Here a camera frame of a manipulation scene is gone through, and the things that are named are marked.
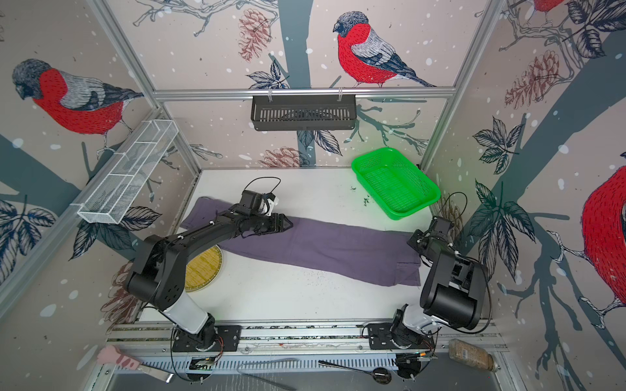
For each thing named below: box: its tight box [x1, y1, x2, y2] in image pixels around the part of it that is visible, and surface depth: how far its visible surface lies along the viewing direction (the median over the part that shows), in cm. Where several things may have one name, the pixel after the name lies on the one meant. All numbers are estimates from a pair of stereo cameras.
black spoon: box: [317, 360, 393, 385], surface depth 69 cm
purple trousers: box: [180, 197, 423, 285], surface depth 92 cm
